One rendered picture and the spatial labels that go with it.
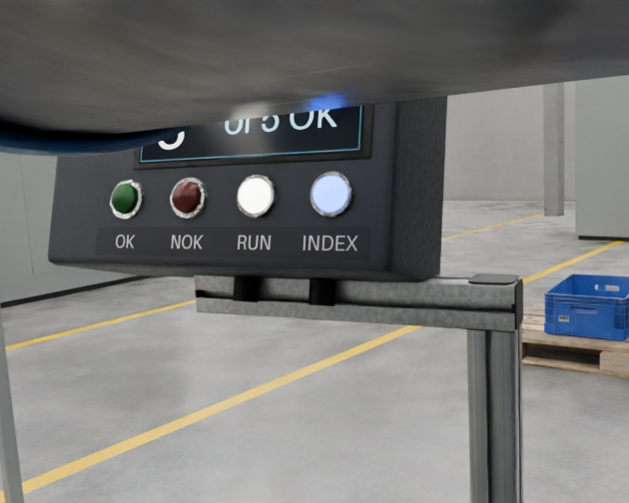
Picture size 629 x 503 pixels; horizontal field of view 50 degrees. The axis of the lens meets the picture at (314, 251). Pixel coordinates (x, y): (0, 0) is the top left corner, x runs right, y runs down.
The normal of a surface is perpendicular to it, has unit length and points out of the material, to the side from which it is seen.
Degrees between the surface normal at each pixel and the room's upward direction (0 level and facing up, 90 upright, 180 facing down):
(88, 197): 75
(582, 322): 90
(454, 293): 90
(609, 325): 90
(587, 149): 90
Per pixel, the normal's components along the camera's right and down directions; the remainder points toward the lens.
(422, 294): -0.43, 0.15
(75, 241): -0.43, -0.11
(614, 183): -0.66, 0.15
